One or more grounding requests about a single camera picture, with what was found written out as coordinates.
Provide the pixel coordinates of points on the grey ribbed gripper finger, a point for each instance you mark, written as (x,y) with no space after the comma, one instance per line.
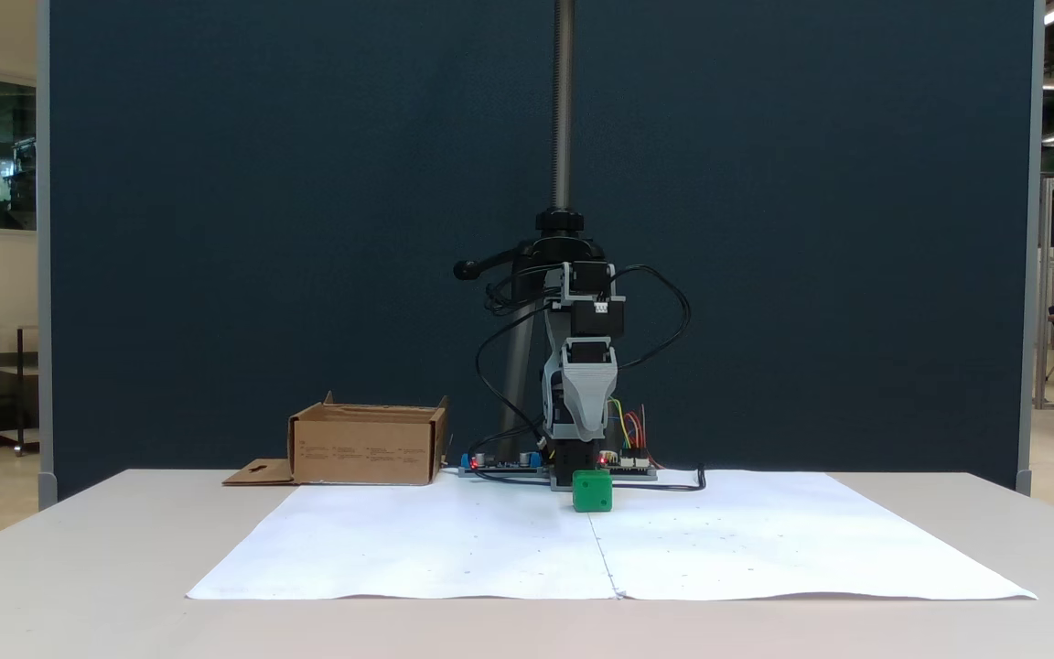
(590,398)

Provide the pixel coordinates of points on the green die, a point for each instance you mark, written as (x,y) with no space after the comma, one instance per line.
(592,492)

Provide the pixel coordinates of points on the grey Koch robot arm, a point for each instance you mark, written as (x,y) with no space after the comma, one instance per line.
(596,320)

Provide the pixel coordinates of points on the blue circuit board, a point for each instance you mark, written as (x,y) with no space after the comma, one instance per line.
(500,467)

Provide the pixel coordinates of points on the white paper sheet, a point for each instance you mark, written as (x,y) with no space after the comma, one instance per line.
(417,540)
(765,540)

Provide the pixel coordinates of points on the brown cardboard box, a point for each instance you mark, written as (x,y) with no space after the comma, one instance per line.
(362,453)

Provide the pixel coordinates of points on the dark blue partition panel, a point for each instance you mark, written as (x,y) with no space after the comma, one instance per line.
(262,229)

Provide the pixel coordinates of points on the black shelf cart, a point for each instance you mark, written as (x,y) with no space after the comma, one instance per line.
(19,371)

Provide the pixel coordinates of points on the black camera tripod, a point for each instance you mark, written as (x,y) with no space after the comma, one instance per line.
(564,110)

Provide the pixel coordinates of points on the framed wall window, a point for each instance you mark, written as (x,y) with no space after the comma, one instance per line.
(10,156)

